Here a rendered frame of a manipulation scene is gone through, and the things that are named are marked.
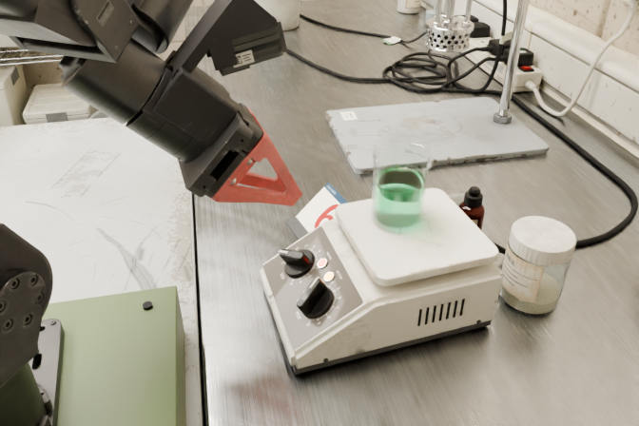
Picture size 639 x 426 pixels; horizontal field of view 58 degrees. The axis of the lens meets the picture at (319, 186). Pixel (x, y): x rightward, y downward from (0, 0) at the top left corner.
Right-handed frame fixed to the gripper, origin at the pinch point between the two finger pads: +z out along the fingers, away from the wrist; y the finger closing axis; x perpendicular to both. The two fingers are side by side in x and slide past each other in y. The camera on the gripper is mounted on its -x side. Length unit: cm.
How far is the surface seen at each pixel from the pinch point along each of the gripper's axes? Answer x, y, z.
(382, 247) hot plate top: -1.4, -4.5, 8.9
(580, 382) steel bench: -3.8, -16.3, 25.4
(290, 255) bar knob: 5.2, 0.3, 5.2
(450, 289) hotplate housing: -2.6, -9.0, 13.9
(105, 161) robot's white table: 19.8, 37.7, -4.8
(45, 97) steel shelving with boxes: 74, 220, 2
